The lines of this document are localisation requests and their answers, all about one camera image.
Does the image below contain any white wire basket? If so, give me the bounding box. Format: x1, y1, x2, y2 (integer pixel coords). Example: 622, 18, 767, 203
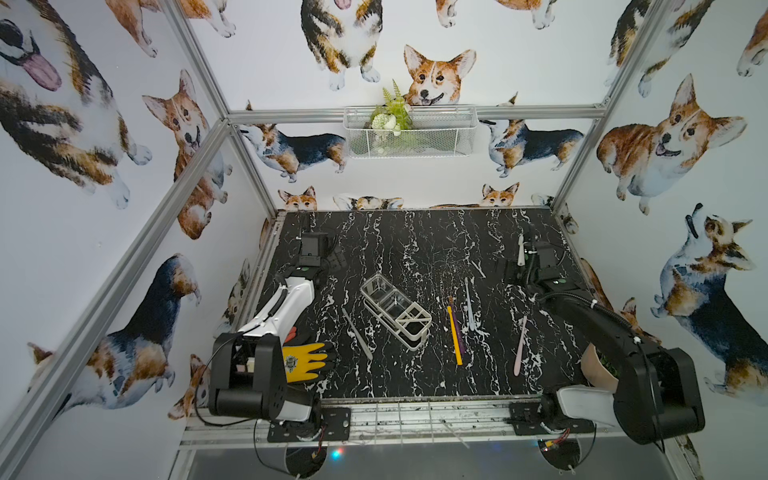
343, 106, 479, 159

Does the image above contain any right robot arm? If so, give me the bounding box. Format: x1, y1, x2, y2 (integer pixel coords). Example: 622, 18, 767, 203
514, 241, 705, 445

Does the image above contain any green fern plant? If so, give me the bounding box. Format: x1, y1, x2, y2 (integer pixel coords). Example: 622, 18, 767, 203
367, 80, 412, 154

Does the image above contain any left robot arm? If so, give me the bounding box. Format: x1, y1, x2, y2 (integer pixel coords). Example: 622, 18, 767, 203
207, 232, 333, 430

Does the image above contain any white toothbrush holder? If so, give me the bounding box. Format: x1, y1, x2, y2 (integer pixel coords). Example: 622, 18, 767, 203
360, 273, 432, 351

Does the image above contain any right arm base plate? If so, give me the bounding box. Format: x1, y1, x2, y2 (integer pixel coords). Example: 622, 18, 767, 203
508, 400, 596, 436

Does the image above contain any yellow work glove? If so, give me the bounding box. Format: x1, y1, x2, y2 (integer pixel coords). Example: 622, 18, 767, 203
282, 343, 336, 384

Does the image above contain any potted green plant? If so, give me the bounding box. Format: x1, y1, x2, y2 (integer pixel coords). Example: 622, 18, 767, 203
581, 344, 619, 393

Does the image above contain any light blue toothbrush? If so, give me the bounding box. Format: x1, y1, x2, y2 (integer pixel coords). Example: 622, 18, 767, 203
464, 277, 477, 331

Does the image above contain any purple toothbrush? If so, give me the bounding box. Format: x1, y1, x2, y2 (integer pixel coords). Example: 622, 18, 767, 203
449, 296, 467, 356

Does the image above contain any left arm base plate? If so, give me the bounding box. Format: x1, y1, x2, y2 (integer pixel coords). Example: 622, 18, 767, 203
267, 407, 352, 443

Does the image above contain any grey toothbrush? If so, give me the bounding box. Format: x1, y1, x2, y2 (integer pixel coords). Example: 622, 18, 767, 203
341, 307, 373, 361

